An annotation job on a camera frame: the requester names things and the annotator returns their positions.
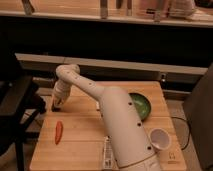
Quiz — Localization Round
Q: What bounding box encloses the dark cabinet right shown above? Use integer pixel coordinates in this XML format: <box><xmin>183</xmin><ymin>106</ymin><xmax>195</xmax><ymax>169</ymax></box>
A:
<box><xmin>183</xmin><ymin>63</ymin><xmax>213</xmax><ymax>171</ymax></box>

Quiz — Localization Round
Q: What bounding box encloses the green bowl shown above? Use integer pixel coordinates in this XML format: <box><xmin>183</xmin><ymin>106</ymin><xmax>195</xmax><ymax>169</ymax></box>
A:
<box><xmin>130</xmin><ymin>93</ymin><xmax>151</xmax><ymax>121</ymax></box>

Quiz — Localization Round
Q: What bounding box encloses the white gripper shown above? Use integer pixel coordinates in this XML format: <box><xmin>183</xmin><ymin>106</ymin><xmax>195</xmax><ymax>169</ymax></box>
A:
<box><xmin>51</xmin><ymin>85</ymin><xmax>69</xmax><ymax>112</ymax></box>

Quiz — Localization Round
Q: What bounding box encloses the dark chair left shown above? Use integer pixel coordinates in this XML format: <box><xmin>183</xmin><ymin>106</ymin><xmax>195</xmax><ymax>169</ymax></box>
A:
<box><xmin>0</xmin><ymin>52</ymin><xmax>46</xmax><ymax>171</ymax></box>

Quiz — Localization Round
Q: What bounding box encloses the black cable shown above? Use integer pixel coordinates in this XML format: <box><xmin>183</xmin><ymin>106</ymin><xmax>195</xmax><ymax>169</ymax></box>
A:
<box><xmin>170</xmin><ymin>115</ymin><xmax>191</xmax><ymax>151</ymax></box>

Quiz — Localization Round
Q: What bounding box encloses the clear plastic water bottle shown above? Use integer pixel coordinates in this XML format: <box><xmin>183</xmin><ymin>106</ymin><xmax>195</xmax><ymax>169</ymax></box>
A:
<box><xmin>102</xmin><ymin>137</ymin><xmax>114</xmax><ymax>171</ymax></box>

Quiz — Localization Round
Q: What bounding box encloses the white plastic cup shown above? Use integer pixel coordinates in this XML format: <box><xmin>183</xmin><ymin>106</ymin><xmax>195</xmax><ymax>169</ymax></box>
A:
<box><xmin>149</xmin><ymin>128</ymin><xmax>171</xmax><ymax>152</ymax></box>

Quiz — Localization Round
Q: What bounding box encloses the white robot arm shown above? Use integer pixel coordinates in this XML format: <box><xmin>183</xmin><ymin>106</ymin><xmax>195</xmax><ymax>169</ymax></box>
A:
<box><xmin>52</xmin><ymin>64</ymin><xmax>162</xmax><ymax>171</ymax></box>

